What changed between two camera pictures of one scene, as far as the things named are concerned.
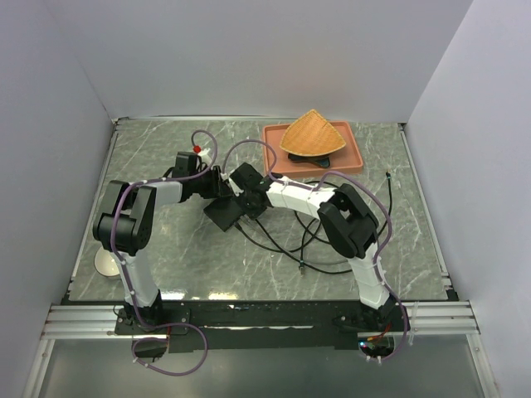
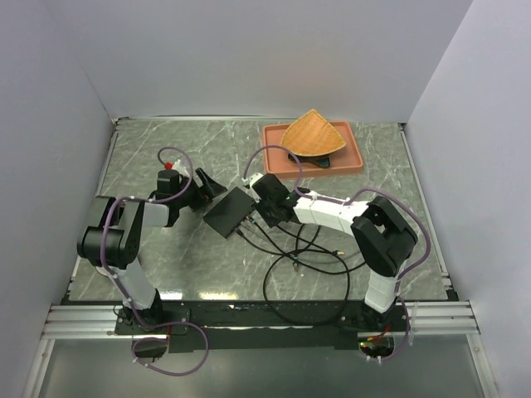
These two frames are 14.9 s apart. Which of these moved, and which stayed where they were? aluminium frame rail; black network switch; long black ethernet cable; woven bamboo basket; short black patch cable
Moved: long black ethernet cable; short black patch cable
Stayed: aluminium frame rail; woven bamboo basket; black network switch
